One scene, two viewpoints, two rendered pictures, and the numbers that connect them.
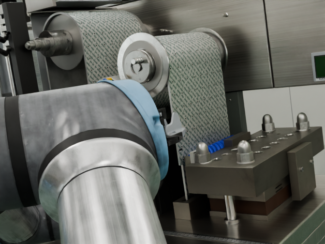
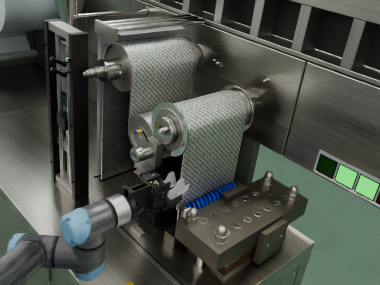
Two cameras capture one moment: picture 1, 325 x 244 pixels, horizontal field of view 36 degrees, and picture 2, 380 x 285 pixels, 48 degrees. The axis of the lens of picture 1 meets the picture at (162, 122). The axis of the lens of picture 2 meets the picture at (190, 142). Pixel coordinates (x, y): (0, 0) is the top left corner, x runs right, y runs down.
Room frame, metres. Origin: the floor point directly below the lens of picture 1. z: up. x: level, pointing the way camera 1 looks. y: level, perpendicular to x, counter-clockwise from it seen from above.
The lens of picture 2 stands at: (0.15, -0.14, 1.76)
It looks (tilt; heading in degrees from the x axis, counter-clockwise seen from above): 29 degrees down; 6
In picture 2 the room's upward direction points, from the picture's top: 7 degrees clockwise
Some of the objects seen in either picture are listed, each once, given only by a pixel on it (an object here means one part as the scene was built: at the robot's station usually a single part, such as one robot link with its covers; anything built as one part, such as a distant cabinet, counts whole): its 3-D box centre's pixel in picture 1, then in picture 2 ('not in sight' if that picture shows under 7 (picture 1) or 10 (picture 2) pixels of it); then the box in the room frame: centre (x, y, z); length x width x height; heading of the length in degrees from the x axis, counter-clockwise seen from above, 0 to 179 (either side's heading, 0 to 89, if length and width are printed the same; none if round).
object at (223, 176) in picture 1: (261, 156); (245, 216); (1.15, -0.22, 1.00); 0.40 x 0.16 x 0.06; 142
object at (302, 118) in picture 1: (302, 121); (293, 191); (1.25, -0.35, 1.05); 0.04 x 0.04 x 0.04
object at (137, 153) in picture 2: not in sight; (137, 154); (1.09, 0.10, 1.18); 0.04 x 0.02 x 0.04; 52
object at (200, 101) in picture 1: (201, 114); (210, 169); (1.18, -0.10, 1.11); 0.23 x 0.01 x 0.18; 142
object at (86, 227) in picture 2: not in sight; (88, 223); (0.87, 0.15, 1.11); 0.11 x 0.08 x 0.09; 143
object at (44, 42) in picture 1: (36, 44); (92, 72); (1.21, 0.27, 1.34); 0.06 x 0.03 x 0.03; 142
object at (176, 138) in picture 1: (167, 139); (167, 201); (1.03, 0.00, 1.09); 0.09 x 0.05 x 0.02; 141
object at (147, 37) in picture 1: (142, 66); (169, 129); (1.13, 0.03, 1.25); 0.15 x 0.01 x 0.15; 52
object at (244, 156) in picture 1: (244, 151); (221, 233); (0.99, -0.16, 1.05); 0.04 x 0.04 x 0.04
